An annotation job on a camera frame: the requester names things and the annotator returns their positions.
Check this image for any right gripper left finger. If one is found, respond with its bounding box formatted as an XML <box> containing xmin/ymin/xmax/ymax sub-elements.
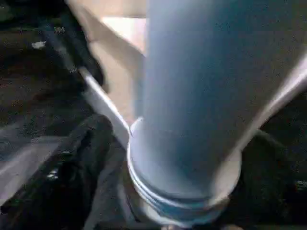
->
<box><xmin>0</xmin><ymin>113</ymin><xmax>131</xmax><ymax>230</ymax></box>

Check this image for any black mat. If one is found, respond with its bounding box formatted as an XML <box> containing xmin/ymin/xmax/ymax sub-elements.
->
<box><xmin>0</xmin><ymin>0</ymin><xmax>307</xmax><ymax>230</ymax></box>

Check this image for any white plastic table leg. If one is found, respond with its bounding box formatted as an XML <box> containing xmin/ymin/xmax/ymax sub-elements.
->
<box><xmin>126</xmin><ymin>0</ymin><xmax>307</xmax><ymax>229</ymax></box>

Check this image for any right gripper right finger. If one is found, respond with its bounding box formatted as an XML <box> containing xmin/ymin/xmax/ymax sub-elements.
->
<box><xmin>224</xmin><ymin>130</ymin><xmax>307</xmax><ymax>230</ymax></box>

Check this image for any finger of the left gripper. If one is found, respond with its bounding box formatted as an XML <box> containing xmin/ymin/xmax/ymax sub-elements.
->
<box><xmin>64</xmin><ymin>11</ymin><xmax>106</xmax><ymax>87</ymax></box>

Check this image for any white plastic table top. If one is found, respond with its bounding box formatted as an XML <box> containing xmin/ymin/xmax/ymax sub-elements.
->
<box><xmin>64</xmin><ymin>0</ymin><xmax>307</xmax><ymax>168</ymax></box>

